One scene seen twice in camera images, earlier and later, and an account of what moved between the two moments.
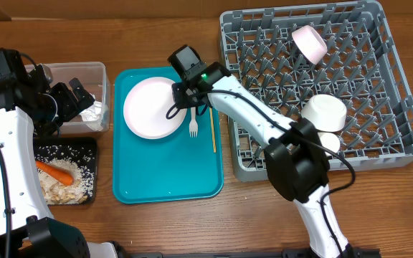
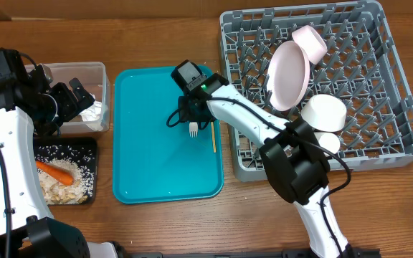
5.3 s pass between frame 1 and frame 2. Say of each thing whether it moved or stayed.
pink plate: moved
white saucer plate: stayed
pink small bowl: stayed
